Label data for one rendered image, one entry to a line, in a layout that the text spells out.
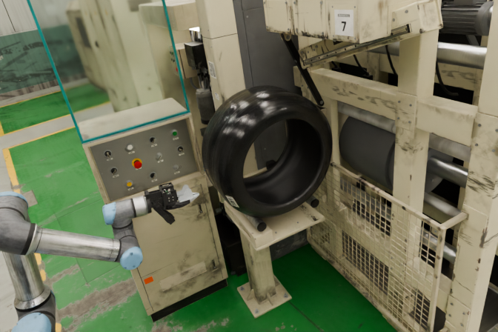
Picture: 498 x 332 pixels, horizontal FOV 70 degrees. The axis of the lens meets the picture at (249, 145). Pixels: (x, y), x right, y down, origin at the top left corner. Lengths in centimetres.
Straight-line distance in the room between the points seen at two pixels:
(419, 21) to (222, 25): 80
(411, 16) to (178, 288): 196
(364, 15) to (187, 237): 158
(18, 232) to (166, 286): 131
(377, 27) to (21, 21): 967
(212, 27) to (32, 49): 896
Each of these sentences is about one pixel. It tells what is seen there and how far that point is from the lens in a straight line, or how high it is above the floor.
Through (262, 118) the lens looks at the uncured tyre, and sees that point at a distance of 133.
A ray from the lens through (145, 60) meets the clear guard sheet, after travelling 181.
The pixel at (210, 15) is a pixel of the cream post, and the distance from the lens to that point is 159.
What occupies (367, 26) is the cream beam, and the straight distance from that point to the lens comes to 121.
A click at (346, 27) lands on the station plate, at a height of 169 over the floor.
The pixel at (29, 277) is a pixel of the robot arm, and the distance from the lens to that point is 149.
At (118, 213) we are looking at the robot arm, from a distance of 139.
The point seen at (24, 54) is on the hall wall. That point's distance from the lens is 1037.
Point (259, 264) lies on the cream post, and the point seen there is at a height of 33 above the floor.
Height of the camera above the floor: 188
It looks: 26 degrees down
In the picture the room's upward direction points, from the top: 9 degrees counter-clockwise
